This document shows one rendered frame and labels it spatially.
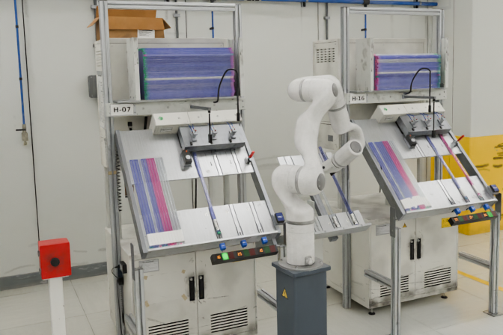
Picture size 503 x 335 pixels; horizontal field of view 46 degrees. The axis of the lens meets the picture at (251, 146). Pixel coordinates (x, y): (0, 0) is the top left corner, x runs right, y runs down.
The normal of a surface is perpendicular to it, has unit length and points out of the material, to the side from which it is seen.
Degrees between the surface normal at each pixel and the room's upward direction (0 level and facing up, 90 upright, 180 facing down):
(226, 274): 90
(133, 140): 47
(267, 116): 90
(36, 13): 90
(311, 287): 90
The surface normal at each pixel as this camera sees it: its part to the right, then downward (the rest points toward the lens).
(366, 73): -0.91, 0.07
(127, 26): 0.44, -0.07
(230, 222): 0.29, -0.60
